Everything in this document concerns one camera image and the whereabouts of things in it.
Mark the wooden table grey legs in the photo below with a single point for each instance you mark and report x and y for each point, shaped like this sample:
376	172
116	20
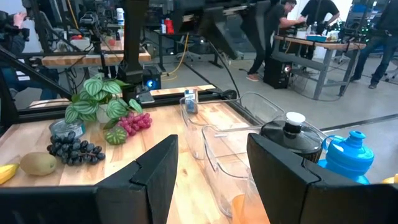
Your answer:
323	46

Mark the red toy grape bunch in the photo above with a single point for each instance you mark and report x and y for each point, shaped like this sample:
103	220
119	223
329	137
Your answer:
136	123

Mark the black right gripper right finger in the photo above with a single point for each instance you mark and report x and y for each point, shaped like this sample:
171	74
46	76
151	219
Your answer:
295	199

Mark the green striped leafy plant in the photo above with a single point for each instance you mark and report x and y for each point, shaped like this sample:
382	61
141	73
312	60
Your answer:
93	99

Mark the wooden work table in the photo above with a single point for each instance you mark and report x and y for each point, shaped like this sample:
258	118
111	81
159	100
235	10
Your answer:
93	57

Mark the yellow toy banana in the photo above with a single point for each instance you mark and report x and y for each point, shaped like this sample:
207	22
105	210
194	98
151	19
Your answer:
7	172

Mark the red bottle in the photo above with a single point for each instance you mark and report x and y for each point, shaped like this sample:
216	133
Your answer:
169	26

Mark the person's hand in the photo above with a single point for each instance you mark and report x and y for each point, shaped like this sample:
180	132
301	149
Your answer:
20	19

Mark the small silver blue-label can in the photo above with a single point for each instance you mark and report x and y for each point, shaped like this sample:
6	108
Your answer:
191	101

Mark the person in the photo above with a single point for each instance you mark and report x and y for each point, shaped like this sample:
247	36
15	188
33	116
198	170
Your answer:
18	56
382	40
270	37
320	18

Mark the dark toy grape bunch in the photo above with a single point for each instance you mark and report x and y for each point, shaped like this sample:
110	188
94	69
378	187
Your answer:
74	149

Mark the black computer tower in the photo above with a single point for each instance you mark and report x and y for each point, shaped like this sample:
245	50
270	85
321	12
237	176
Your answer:
276	73

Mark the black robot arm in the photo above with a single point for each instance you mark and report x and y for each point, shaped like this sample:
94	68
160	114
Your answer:
93	31

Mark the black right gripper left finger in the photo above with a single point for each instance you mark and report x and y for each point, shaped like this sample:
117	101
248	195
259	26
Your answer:
124	199

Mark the clear bottle black cap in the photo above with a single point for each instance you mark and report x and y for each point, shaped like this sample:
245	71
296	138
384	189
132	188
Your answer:
292	137

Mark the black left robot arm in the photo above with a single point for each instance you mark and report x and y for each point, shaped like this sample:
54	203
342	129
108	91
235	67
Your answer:
136	37

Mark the silver tin can teal side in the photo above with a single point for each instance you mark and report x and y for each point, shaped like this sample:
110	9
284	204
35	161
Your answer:
66	127

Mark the white bottle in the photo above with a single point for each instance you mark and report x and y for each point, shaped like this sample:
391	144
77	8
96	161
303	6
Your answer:
120	16

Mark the clear plastic bin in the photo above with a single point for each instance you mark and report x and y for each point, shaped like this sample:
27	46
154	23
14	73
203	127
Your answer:
248	105
224	155

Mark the brown toy kiwi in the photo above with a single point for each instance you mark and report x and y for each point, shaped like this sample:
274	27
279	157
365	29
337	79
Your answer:
38	164

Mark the orange translucent plastic bin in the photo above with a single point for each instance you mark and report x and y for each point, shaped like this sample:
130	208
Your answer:
245	211

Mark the black box blue light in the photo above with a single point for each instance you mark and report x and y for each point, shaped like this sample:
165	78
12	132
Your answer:
151	79

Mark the black table frame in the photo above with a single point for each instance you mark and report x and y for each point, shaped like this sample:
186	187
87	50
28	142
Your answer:
164	101

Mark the blue plastic bottle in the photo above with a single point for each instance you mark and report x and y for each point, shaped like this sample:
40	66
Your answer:
345	158

